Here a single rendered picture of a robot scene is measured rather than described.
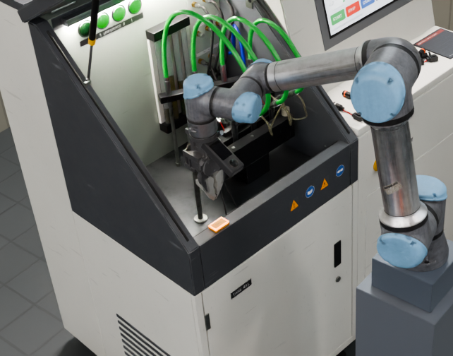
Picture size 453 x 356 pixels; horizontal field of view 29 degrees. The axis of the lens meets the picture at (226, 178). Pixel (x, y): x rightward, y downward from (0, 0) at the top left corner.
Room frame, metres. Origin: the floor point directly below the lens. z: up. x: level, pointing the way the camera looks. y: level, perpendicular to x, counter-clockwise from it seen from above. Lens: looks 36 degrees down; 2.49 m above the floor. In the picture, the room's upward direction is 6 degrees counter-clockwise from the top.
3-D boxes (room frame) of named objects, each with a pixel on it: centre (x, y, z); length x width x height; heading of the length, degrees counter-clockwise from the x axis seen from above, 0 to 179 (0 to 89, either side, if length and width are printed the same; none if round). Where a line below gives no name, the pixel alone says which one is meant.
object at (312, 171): (2.01, -0.13, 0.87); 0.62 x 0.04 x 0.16; 130
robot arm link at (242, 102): (1.85, -0.05, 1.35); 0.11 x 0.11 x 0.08; 61
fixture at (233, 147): (2.27, -0.07, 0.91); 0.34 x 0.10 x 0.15; 130
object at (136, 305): (2.22, 0.04, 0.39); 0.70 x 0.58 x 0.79; 130
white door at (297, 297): (2.00, -0.14, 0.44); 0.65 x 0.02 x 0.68; 130
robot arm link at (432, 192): (1.73, -0.48, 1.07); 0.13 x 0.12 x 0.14; 151
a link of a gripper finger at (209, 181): (1.88, 0.06, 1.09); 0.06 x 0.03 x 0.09; 40
